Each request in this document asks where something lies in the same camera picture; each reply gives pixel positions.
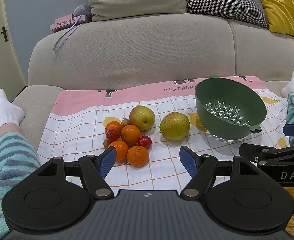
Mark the orange mandarin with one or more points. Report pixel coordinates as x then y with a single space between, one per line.
120 149
113 125
130 134
138 156

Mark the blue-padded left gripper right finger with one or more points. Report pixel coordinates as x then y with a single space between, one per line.
202 169

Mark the pink white checkered cloth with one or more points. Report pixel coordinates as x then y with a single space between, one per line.
76 128

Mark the pink butterfly book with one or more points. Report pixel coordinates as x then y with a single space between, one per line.
67 22

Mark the yellow-green pear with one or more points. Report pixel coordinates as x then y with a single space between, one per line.
174 126

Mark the grey houndstooth cushion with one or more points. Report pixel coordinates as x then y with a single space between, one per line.
250 11

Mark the beige sofa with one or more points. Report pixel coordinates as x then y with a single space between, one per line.
129 52

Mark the yellow cushion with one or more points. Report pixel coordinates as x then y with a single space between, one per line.
280 15

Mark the purple plush toy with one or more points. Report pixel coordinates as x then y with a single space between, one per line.
83 9

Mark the left leg striped pyjama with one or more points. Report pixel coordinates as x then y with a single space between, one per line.
18 158

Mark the green plastic colander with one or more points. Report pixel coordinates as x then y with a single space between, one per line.
228 109

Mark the red cherry tomato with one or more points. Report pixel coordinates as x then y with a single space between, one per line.
112 135
145 142

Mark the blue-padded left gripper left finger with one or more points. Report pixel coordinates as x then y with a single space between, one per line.
94 170

